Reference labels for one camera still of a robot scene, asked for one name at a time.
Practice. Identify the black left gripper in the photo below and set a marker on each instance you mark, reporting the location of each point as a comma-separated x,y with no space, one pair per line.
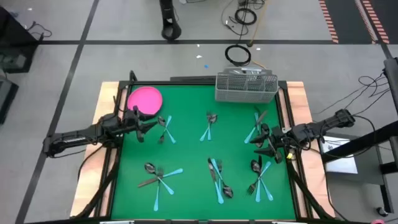
133,123

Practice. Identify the wooden table board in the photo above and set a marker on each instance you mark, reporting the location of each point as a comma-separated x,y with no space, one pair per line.
107,93

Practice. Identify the pink round plate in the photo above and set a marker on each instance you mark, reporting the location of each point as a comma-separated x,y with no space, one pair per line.
146,98

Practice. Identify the pink tape roll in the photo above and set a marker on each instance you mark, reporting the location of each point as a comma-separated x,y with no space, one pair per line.
377,222

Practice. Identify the white sheet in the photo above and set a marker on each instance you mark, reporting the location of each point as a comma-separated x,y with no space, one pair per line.
342,165

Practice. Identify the black cabinet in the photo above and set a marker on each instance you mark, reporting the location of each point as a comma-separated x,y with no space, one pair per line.
12,34

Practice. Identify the black caster wheel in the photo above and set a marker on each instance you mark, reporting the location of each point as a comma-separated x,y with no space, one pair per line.
382,211

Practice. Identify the black pedestal stand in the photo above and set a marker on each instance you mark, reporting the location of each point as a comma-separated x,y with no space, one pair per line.
170,31

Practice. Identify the black beam stand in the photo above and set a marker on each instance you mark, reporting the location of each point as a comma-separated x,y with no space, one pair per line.
357,144

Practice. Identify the teal spoons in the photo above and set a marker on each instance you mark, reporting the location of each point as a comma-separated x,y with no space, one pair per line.
168,119

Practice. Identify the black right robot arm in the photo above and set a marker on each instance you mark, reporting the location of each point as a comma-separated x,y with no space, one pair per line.
320,127

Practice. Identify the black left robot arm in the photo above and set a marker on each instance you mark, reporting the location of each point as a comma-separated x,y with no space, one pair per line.
77,137

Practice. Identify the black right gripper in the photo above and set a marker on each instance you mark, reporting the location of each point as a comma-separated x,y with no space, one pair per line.
276,140

